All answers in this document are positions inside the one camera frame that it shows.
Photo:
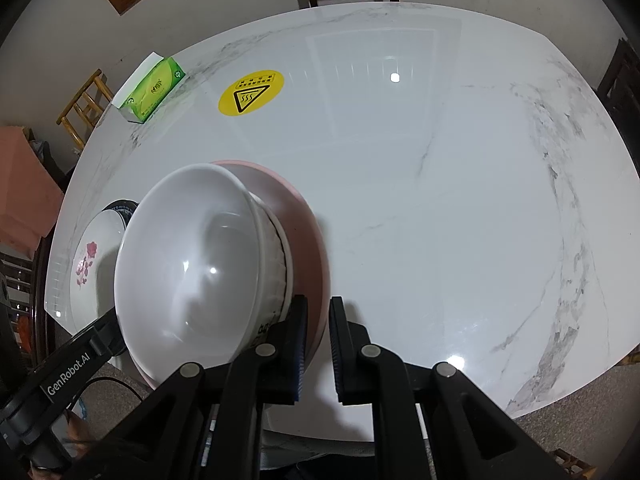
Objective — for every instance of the white ribbed bowl blue print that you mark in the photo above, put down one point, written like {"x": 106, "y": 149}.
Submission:
{"x": 200, "y": 259}

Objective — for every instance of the person's left hand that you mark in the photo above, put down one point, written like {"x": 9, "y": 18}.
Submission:
{"x": 72, "y": 430}

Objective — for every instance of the light bamboo chair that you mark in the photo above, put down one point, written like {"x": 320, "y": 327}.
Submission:
{"x": 85, "y": 110}

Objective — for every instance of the dark wooden side chair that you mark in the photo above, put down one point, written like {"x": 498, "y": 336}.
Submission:
{"x": 619, "y": 92}

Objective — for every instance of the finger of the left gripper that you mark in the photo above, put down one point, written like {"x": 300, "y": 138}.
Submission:
{"x": 103, "y": 336}

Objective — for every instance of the pink bowl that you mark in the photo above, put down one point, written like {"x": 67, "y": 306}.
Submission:
{"x": 300, "y": 239}

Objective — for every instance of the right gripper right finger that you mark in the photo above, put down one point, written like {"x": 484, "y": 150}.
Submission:
{"x": 364, "y": 372}

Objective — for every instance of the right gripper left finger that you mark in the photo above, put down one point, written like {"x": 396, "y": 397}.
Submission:
{"x": 281, "y": 357}

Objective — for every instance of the green tissue pack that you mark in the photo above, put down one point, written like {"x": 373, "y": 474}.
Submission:
{"x": 146, "y": 87}

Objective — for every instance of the yellow warning sticker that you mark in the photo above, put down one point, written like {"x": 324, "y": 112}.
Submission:
{"x": 250, "y": 92}

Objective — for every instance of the white plate red flowers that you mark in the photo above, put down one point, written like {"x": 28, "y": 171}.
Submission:
{"x": 93, "y": 269}

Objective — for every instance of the dark wooden bench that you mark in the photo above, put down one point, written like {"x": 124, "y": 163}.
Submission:
{"x": 25, "y": 282}

